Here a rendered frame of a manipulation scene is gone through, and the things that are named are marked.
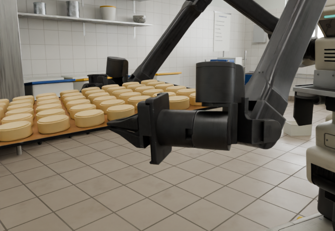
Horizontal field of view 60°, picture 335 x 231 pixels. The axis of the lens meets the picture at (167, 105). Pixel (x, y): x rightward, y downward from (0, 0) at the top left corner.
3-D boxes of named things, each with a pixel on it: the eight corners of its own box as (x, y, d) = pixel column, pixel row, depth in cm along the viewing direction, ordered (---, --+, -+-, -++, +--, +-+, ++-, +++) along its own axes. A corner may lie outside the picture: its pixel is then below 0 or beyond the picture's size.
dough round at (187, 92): (191, 102, 62) (190, 93, 61) (172, 100, 65) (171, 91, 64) (203, 97, 65) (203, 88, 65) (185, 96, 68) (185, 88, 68)
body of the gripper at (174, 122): (146, 164, 44) (193, 169, 42) (141, 99, 42) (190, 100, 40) (162, 149, 50) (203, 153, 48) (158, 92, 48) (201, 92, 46)
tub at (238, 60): (224, 66, 659) (224, 57, 656) (242, 66, 633) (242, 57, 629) (216, 66, 631) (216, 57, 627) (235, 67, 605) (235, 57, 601)
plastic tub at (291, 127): (290, 135, 386) (291, 124, 383) (282, 131, 408) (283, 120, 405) (311, 135, 389) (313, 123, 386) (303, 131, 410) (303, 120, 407)
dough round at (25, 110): (39, 118, 57) (37, 109, 57) (12, 125, 54) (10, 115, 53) (29, 115, 61) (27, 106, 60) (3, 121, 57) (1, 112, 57)
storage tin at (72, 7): (76, 19, 417) (75, 3, 413) (82, 18, 405) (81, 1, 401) (64, 18, 405) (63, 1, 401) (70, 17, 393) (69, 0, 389)
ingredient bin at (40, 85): (37, 147, 339) (31, 82, 325) (16, 136, 382) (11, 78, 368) (79, 137, 378) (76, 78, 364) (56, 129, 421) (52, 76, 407)
